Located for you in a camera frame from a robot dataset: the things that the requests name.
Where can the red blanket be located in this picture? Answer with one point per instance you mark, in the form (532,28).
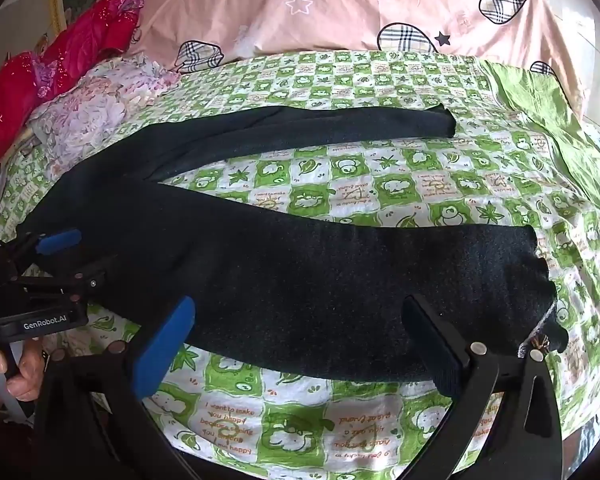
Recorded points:
(80,45)

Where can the plain green cloth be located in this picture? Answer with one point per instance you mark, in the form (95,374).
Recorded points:
(545,105)

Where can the green checked bed sheet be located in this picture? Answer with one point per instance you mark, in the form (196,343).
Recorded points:
(380,180)

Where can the black pants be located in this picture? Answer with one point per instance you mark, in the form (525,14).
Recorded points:
(280,270)

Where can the pink quilt with plaid hearts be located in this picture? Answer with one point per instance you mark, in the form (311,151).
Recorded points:
(355,5)

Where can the white floral garment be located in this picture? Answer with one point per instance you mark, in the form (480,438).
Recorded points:
(90,110)

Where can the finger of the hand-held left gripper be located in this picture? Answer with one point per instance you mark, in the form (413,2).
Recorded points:
(57,243)
(75,285)

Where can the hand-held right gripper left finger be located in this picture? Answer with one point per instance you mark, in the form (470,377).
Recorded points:
(166,342)

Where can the person's left hand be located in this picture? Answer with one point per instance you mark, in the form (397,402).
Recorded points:
(30,370)

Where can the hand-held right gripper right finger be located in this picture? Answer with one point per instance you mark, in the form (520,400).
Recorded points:
(437,347)

